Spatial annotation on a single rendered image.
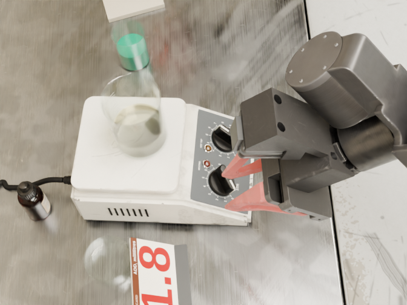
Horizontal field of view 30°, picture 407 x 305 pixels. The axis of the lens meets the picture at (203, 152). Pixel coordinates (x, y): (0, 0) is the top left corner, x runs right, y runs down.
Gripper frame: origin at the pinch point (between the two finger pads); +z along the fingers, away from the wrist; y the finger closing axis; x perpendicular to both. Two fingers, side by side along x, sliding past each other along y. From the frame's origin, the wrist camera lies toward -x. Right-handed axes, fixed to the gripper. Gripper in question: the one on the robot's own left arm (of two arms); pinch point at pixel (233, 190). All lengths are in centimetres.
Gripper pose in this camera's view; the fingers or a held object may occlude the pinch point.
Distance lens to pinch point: 76.8
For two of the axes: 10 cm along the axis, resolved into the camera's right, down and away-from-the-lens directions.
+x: 7.0, 2.4, 6.7
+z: -7.1, 3.3, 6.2
